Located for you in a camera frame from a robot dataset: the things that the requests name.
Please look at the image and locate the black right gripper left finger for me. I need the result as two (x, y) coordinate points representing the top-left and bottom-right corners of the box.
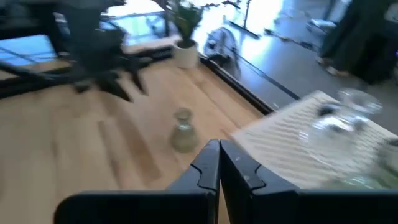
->
(53, 139), (221, 224)

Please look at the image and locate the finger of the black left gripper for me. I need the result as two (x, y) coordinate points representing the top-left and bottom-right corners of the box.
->
(102, 73), (133, 103)
(130, 63), (149, 96)

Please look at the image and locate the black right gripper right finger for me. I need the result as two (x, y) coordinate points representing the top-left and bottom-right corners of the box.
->
(220, 139), (398, 224)

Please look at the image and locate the clear ribbed glass candle holder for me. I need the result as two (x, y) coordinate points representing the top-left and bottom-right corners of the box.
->
(298, 88), (384, 162)

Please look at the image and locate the green ribbed glass candle holder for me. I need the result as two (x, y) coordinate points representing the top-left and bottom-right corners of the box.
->
(323, 138), (398, 190)
(169, 107), (200, 154)

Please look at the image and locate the white perforated metal riser shelf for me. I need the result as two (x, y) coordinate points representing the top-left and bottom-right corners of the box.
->
(229, 90), (398, 190)

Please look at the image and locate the green plant in white pot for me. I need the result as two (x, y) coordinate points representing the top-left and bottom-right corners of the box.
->
(166, 0), (212, 70)

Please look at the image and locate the black floor fan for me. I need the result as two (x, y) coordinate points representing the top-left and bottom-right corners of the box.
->
(203, 26), (242, 80)

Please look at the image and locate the black floor stand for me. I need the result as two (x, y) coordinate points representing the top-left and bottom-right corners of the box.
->
(223, 0), (261, 40)

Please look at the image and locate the person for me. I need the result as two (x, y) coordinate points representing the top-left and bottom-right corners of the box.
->
(317, 0), (398, 85)

